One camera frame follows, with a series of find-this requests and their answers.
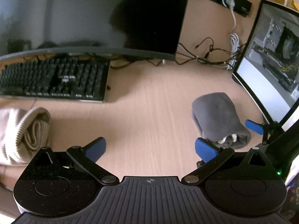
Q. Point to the lit computer monitor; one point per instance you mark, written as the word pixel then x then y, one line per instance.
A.
pixel 257 74

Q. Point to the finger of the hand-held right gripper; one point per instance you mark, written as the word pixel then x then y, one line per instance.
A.
pixel 254 126

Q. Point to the black keyboard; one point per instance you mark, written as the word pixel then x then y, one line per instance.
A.
pixel 53 79

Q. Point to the large black monitor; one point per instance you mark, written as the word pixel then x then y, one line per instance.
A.
pixel 70 16

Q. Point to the beige knitted sweater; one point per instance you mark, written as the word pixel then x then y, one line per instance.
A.
pixel 18 133

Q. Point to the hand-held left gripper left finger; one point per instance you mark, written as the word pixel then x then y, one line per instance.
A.
pixel 95 148

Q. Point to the grey garment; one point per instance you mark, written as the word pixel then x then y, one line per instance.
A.
pixel 215 114

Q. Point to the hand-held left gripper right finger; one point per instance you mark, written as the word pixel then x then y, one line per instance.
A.
pixel 206 151

